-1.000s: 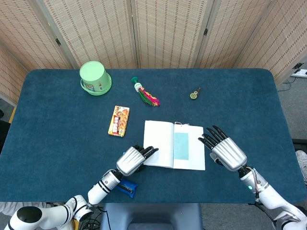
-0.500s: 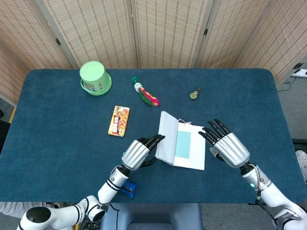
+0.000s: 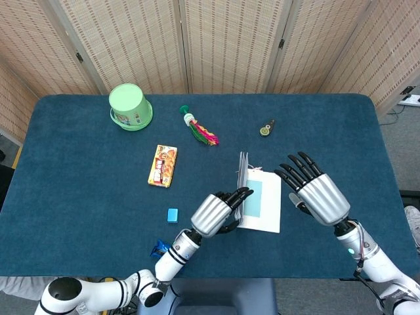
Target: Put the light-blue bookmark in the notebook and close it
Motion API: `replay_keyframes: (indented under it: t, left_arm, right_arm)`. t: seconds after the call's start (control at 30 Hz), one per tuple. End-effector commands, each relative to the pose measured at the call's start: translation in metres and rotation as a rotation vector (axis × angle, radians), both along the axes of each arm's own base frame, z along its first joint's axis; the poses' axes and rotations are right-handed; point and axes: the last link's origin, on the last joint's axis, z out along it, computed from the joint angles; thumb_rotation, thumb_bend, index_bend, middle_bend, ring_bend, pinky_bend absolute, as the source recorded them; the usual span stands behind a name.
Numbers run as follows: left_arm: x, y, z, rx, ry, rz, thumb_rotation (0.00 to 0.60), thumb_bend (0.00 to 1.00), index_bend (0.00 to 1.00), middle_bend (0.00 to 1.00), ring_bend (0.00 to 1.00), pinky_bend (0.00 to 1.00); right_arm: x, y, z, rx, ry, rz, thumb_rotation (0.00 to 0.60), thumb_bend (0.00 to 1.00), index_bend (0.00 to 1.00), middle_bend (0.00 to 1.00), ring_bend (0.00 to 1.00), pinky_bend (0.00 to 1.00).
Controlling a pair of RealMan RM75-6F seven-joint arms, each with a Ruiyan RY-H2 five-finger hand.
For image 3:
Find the light green plastic bucket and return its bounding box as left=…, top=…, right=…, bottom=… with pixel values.
left=108, top=83, right=154, bottom=133

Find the white notebook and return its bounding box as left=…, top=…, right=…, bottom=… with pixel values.
left=235, top=151, right=282, bottom=234

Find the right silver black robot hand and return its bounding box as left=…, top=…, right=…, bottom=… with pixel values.
left=274, top=151, right=351, bottom=227

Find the blue cookie packet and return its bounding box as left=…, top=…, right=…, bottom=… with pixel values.
left=150, top=238, right=171, bottom=259

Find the white power strip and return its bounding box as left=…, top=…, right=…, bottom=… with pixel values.
left=398, top=94, right=420, bottom=107

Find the grey white sneaker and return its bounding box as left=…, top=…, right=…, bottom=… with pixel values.
left=404, top=205, right=420, bottom=253

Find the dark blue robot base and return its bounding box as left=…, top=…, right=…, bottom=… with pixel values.
left=136, top=278, right=278, bottom=315

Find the yellow curry box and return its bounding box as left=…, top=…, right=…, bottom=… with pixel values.
left=147, top=144, right=179, bottom=188

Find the green colourful feather shuttlecock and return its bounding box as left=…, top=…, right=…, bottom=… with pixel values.
left=179, top=104, right=220, bottom=146

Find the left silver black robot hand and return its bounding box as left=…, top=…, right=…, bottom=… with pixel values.
left=190, top=186, right=255, bottom=238

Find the woven bamboo folding screen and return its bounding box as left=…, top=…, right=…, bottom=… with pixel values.
left=0, top=0, right=420, bottom=145

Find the dark blue carpeted table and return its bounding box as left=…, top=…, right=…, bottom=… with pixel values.
left=0, top=93, right=420, bottom=280

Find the small round keychain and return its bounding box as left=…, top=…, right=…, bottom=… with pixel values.
left=258, top=119, right=276, bottom=137

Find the light blue tasselled bookmark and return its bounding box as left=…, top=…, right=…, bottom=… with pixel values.
left=244, top=165, right=264, bottom=219

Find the light grey trouser leg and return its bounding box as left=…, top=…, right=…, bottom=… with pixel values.
left=0, top=276, right=62, bottom=293

